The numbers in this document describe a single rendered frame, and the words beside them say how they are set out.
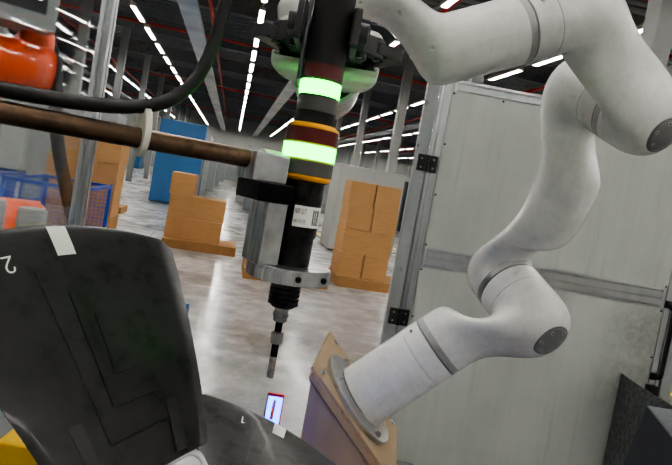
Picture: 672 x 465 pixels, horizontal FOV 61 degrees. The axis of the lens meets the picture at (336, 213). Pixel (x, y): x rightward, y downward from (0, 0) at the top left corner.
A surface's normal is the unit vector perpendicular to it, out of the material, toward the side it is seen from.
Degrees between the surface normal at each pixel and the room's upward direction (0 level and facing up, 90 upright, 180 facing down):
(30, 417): 54
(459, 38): 85
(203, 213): 90
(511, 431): 90
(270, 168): 90
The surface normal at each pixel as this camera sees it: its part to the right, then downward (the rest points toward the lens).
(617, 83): -0.28, 0.16
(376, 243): 0.17, 0.08
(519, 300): -0.48, -0.61
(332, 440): -0.11, 0.04
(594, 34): 0.26, 0.73
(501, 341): -0.40, 0.65
